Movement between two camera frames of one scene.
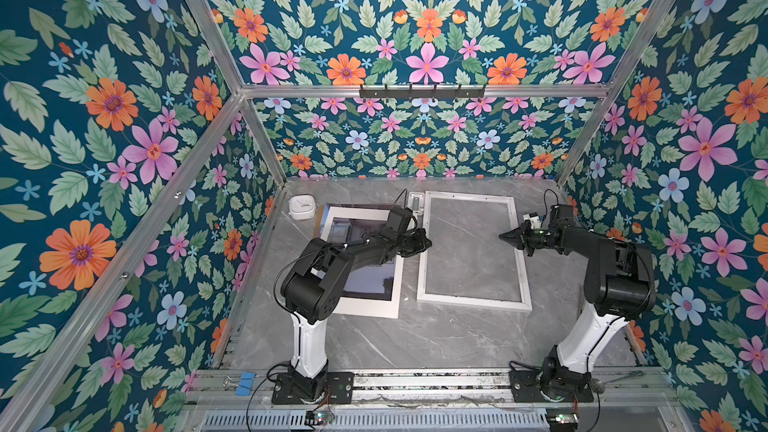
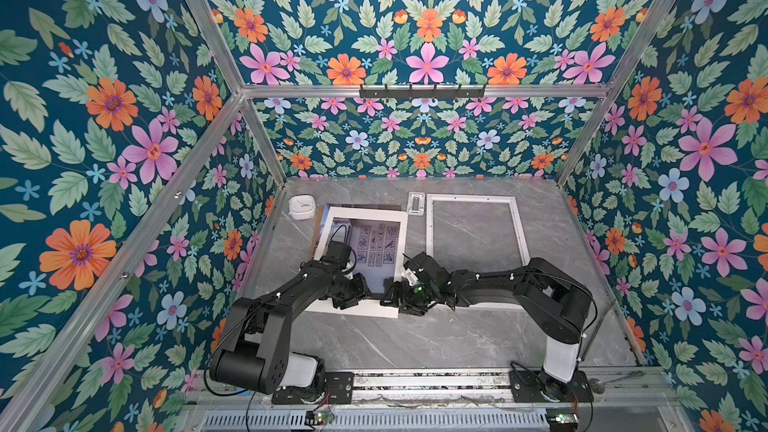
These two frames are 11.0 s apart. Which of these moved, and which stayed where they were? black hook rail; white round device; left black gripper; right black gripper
Moved: right black gripper; left black gripper
Stayed: white round device; black hook rail
